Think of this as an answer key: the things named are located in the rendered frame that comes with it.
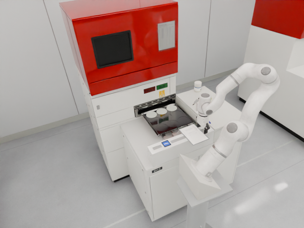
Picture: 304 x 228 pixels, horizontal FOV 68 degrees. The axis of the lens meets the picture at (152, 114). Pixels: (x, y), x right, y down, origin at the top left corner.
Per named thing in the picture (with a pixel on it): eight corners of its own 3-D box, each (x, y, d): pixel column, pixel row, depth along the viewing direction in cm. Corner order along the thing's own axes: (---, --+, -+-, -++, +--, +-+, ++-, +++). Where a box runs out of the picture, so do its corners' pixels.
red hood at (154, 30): (75, 64, 239) (58, 2, 204) (145, 48, 264) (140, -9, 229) (91, 97, 183) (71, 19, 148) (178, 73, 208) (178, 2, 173)
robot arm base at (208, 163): (216, 184, 153) (235, 165, 149) (200, 178, 142) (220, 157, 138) (201, 165, 168) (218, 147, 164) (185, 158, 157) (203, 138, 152)
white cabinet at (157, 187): (129, 179, 265) (119, 125, 217) (199, 150, 295) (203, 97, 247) (153, 228, 217) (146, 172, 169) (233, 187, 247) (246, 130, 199)
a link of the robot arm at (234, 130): (229, 159, 151) (254, 132, 146) (218, 155, 137) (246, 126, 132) (216, 146, 159) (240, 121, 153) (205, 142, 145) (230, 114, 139)
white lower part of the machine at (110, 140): (98, 147, 311) (83, 97, 263) (152, 128, 337) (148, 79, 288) (113, 186, 259) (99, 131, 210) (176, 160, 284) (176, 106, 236)
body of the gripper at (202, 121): (195, 110, 174) (195, 121, 180) (203, 117, 166) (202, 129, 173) (203, 107, 176) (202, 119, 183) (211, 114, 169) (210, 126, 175)
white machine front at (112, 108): (98, 129, 212) (88, 92, 189) (174, 105, 238) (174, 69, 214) (99, 131, 210) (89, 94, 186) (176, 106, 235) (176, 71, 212)
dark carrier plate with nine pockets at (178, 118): (142, 113, 216) (142, 113, 216) (174, 103, 227) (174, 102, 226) (158, 134, 190) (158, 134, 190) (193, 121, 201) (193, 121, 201)
